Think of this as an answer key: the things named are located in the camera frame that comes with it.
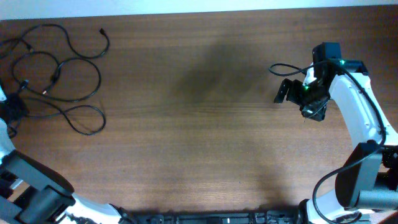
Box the black usb cable gold plug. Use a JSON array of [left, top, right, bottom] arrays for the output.
[[1, 80, 106, 139]]

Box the black usb cable micro plug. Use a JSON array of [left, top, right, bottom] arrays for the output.
[[0, 23, 111, 103]]

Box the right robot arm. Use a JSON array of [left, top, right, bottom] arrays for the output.
[[267, 42, 397, 223]]

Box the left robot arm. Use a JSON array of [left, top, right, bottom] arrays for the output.
[[1, 93, 137, 224]]

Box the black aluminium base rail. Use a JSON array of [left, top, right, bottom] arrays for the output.
[[130, 210, 305, 224]]

